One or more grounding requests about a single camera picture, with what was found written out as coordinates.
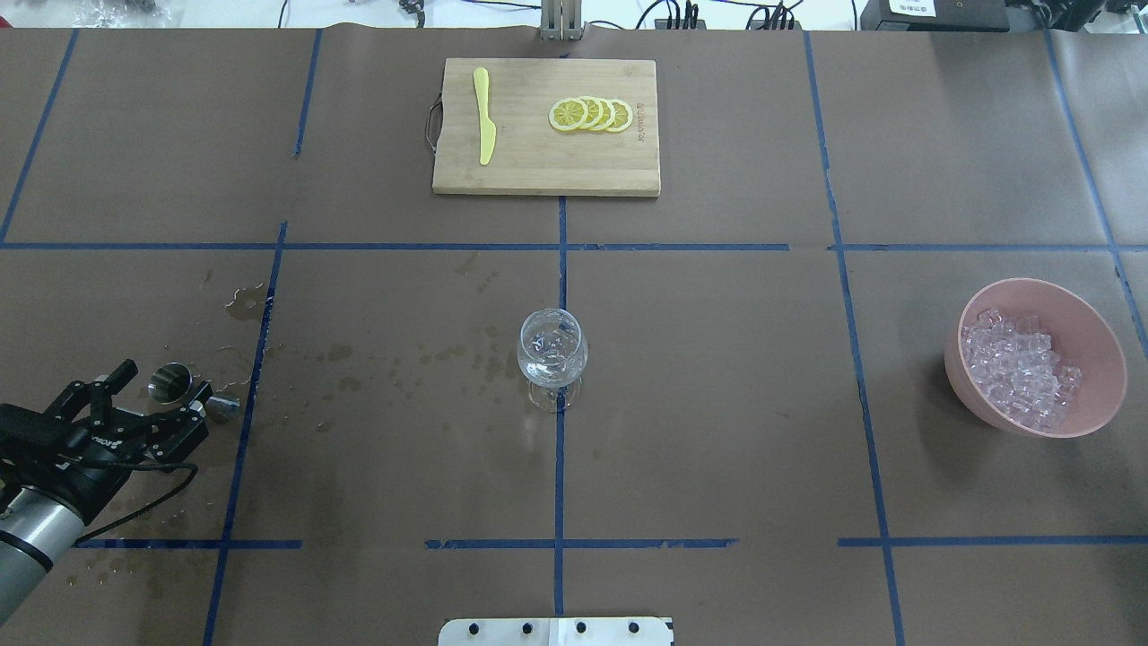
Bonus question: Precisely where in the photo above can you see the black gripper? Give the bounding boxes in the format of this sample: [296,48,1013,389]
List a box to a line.
[36,360,214,526]

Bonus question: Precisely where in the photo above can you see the lemon slice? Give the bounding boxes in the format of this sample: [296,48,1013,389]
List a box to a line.
[548,98,590,132]
[605,99,634,134]
[577,98,597,130]
[590,98,616,132]

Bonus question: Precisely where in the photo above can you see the yellow plastic knife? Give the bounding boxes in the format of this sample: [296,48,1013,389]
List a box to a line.
[473,67,499,165]

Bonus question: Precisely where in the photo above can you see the aluminium frame post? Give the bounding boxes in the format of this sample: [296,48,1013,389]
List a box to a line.
[538,0,585,41]

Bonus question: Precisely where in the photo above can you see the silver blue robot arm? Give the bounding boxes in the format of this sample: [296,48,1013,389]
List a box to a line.
[1,360,214,620]

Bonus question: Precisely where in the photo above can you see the bamboo cutting board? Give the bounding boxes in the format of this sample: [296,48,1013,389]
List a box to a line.
[433,57,664,199]

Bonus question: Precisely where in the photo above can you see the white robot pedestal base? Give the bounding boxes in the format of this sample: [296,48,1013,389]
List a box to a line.
[439,616,675,645]

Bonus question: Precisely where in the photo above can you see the clear wine glass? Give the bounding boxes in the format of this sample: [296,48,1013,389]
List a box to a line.
[515,308,589,414]

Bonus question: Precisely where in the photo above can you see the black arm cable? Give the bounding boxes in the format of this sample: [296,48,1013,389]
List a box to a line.
[54,459,200,544]

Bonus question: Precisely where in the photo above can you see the pink bowl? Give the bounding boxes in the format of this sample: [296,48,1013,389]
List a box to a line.
[944,278,1128,439]

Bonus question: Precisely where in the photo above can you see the steel double jigger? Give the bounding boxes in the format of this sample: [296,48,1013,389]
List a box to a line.
[147,361,241,422]

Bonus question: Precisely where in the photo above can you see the clear ice cubes pile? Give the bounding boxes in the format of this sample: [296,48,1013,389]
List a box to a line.
[959,308,1083,433]

